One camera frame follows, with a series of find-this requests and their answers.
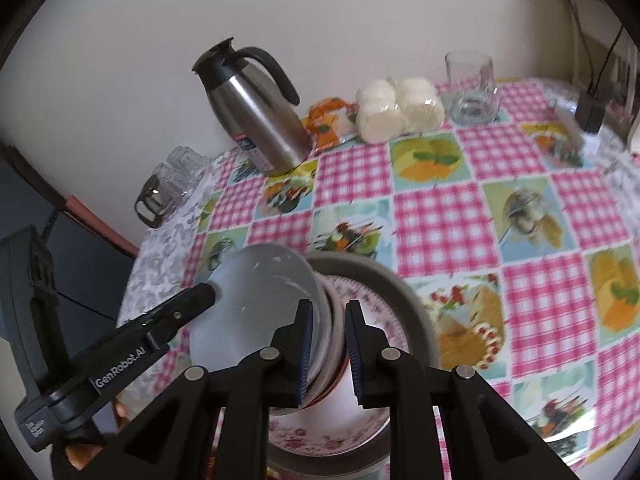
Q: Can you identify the grey floral cloth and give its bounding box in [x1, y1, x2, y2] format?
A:
[117, 150, 236, 331]

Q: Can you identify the orange snack packet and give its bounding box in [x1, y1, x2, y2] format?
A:
[306, 98, 361, 150]

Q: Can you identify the strawberry print bowl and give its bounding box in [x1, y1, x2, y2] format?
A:
[300, 280, 349, 411]

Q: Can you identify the clear glass mug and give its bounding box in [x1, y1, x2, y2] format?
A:
[444, 49, 502, 126]

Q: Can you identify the stainless steel basin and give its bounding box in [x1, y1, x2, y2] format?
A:
[265, 252, 442, 480]

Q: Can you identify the stainless steel thermos jug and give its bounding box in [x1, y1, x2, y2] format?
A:
[192, 36, 313, 178]

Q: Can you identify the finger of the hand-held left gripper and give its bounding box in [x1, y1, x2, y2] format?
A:
[117, 282, 218, 347]

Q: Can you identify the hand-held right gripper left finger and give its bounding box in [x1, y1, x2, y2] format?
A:
[50, 299, 316, 480]

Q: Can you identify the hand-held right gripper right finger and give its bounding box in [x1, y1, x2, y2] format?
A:
[345, 300, 583, 480]

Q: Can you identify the round floral plate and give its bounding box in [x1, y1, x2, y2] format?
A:
[267, 275, 408, 453]

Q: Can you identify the clear glass cup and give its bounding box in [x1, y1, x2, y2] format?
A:
[150, 162, 188, 201]
[167, 146, 208, 181]

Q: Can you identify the white power strip with adapter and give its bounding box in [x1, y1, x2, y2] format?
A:
[552, 100, 588, 156]

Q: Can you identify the bag of steamed buns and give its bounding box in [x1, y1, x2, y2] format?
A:
[355, 76, 446, 143]

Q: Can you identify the black charger cable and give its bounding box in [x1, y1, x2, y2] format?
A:
[590, 25, 626, 96]

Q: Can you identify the person's left hand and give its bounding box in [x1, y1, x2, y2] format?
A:
[64, 440, 96, 470]

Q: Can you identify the square white bowl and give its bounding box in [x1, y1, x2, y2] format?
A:
[189, 243, 328, 403]

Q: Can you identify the glass pot with black handle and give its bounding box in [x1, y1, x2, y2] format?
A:
[134, 177, 173, 228]

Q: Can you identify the black chair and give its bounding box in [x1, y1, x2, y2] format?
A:
[0, 142, 141, 351]

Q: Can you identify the black charger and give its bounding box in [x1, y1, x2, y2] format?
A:
[575, 90, 608, 135]

